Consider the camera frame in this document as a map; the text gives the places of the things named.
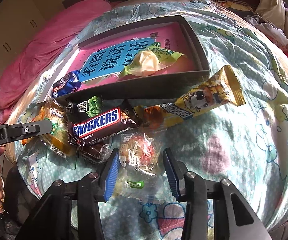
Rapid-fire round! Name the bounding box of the clear green-label pastry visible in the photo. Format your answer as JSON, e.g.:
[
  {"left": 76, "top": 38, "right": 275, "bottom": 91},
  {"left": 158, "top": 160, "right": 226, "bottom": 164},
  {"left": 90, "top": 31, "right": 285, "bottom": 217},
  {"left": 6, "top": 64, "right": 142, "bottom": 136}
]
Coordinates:
[{"left": 115, "top": 131, "right": 166, "bottom": 204}]

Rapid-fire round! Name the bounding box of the brown Snickers bar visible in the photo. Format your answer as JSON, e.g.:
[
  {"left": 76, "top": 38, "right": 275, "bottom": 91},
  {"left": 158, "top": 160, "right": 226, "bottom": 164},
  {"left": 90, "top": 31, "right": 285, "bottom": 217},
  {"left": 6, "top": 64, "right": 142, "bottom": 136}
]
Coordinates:
[{"left": 69, "top": 99, "right": 142, "bottom": 147}]

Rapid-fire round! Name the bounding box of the clear small cake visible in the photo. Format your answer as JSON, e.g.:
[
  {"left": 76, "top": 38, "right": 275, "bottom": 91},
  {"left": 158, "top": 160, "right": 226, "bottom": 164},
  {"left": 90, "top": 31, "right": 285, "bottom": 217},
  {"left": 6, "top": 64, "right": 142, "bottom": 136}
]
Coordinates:
[{"left": 40, "top": 96, "right": 77, "bottom": 158}]

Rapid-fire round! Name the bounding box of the blue Oreo cookie packet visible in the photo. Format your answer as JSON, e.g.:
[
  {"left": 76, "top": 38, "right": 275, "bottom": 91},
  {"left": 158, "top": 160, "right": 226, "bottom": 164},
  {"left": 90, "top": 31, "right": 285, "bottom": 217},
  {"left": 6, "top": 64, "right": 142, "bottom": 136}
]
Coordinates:
[{"left": 52, "top": 70, "right": 81, "bottom": 98}]

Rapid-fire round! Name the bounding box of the green pastry packet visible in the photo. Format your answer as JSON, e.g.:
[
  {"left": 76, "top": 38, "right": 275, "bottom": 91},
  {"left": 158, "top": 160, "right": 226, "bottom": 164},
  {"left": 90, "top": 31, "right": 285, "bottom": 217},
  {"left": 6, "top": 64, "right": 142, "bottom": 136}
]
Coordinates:
[{"left": 119, "top": 45, "right": 187, "bottom": 78}]

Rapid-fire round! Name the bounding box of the orange bread packet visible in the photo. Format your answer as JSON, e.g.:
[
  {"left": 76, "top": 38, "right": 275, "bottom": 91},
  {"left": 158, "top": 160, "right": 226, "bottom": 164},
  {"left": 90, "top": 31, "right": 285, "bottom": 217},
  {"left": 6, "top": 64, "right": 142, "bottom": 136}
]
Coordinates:
[{"left": 27, "top": 105, "right": 52, "bottom": 144}]

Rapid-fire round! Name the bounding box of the small brown wrapped candy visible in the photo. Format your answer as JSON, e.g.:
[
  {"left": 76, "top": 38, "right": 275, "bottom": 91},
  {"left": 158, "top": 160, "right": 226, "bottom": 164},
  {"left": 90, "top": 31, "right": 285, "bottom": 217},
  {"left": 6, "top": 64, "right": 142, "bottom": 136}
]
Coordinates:
[{"left": 79, "top": 142, "right": 111, "bottom": 164}]

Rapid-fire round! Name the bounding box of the black green pea snack packet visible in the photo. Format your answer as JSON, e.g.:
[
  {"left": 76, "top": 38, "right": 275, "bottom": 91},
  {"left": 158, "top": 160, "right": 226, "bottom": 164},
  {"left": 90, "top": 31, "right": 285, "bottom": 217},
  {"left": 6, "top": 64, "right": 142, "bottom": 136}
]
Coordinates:
[{"left": 66, "top": 95, "right": 103, "bottom": 122}]

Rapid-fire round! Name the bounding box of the Hello Kitty patterned blanket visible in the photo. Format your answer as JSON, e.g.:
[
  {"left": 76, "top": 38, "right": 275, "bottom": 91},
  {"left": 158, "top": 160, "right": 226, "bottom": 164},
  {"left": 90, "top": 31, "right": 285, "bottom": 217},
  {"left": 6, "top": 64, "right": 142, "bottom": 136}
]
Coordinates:
[{"left": 14, "top": 0, "right": 288, "bottom": 239}]

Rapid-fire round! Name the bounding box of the yellow cow print snack bar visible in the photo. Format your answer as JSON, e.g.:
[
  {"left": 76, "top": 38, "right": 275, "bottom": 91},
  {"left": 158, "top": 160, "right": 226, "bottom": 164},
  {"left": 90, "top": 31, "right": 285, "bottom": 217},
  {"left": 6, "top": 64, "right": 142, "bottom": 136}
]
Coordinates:
[{"left": 134, "top": 65, "right": 246, "bottom": 129}]

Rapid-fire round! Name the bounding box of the pink and blue book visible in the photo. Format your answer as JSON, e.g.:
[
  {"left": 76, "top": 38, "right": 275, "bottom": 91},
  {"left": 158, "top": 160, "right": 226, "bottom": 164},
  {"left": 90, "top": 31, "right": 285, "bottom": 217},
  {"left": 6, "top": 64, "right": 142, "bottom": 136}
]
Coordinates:
[{"left": 60, "top": 17, "right": 199, "bottom": 89}]

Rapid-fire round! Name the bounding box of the dark cardboard box tray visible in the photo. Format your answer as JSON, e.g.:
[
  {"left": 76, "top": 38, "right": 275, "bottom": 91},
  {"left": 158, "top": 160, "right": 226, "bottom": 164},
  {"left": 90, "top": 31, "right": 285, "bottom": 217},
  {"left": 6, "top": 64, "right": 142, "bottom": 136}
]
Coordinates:
[{"left": 38, "top": 15, "right": 210, "bottom": 104}]

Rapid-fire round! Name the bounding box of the beige wardrobe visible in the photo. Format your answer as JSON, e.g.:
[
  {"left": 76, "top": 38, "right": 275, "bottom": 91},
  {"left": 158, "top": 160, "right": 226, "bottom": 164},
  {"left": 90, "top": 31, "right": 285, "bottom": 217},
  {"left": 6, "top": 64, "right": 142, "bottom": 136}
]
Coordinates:
[{"left": 0, "top": 0, "right": 45, "bottom": 77}]

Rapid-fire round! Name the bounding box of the pink quilt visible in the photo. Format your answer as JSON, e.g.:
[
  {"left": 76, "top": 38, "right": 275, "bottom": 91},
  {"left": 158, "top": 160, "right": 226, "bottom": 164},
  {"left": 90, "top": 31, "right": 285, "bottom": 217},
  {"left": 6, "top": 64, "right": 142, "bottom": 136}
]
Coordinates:
[{"left": 0, "top": 0, "right": 111, "bottom": 125}]

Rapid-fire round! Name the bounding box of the white plastic bag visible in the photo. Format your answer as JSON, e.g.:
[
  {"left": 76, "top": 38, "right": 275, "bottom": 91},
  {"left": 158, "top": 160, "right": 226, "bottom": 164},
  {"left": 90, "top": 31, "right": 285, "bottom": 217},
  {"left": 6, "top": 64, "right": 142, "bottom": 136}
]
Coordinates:
[{"left": 245, "top": 15, "right": 288, "bottom": 46}]

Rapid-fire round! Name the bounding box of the white curtain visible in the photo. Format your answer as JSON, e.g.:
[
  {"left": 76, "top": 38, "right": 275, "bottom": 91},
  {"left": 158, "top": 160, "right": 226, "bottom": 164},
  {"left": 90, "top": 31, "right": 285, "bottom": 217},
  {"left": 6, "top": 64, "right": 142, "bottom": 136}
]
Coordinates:
[{"left": 255, "top": 0, "right": 285, "bottom": 25}]

